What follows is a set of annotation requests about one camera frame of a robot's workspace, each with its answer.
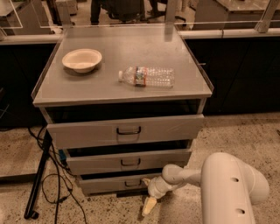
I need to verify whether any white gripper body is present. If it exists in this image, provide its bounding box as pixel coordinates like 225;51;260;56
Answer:
148;176;172;200

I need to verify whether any grey bottom drawer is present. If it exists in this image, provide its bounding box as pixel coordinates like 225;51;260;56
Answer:
78;172;160;195

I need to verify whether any grey drawer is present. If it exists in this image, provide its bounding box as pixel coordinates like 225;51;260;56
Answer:
78;172;160;195
66;150;191;175
47;115;204;149

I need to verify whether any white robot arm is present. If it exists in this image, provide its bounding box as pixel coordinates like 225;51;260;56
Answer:
142;152;270;224

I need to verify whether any grey middle drawer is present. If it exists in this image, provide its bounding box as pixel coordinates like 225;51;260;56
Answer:
66;150;191;175

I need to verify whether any grey top drawer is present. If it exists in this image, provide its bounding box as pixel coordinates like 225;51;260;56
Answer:
47;115;204;149

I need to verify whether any grey drawer cabinet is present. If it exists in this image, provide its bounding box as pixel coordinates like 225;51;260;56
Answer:
33;24;213;182

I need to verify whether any clear plastic water bottle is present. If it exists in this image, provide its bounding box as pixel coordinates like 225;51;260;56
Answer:
118;66;175;88

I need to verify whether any black metal stand leg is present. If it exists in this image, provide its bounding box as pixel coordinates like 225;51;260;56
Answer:
24;131;52;220

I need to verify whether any white paper bowl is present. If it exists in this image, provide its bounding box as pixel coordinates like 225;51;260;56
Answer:
62;49;102;74

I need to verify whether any black office chair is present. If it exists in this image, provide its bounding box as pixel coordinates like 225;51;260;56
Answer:
100;0;169;24

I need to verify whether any white counter ledge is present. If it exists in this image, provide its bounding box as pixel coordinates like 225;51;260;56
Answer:
0;28;280;46

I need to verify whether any person in dark trousers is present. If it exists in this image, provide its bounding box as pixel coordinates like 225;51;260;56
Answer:
90;0;101;25

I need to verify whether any black floor cable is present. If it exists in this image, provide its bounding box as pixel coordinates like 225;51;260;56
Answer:
27;126;88;224

